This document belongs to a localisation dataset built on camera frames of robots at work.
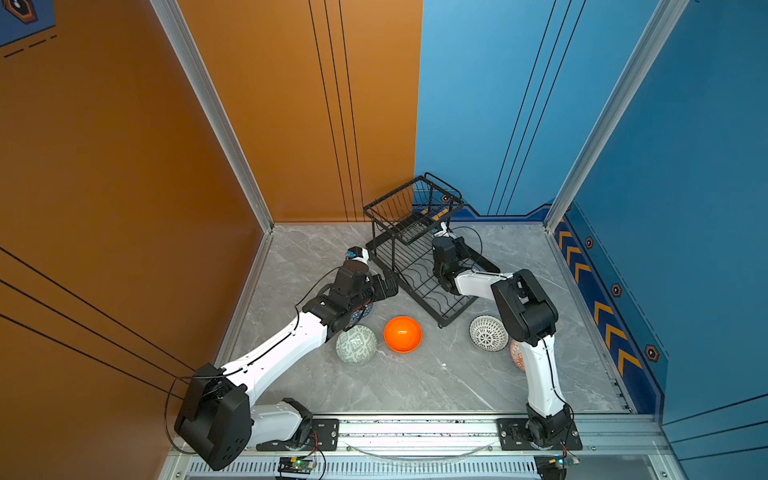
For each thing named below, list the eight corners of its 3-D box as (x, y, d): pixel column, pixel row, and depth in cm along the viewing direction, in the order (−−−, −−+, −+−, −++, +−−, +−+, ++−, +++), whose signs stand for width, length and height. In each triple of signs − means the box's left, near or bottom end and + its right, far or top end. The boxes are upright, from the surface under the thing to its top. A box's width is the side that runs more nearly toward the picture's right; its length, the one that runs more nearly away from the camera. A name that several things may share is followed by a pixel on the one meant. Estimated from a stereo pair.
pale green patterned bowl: (336, 365, 86) (334, 360, 83) (340, 331, 93) (338, 325, 89) (375, 365, 86) (374, 359, 83) (377, 331, 93) (376, 325, 89)
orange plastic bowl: (384, 355, 88) (384, 348, 84) (385, 323, 94) (384, 316, 91) (422, 354, 88) (423, 348, 84) (420, 323, 94) (421, 316, 91)
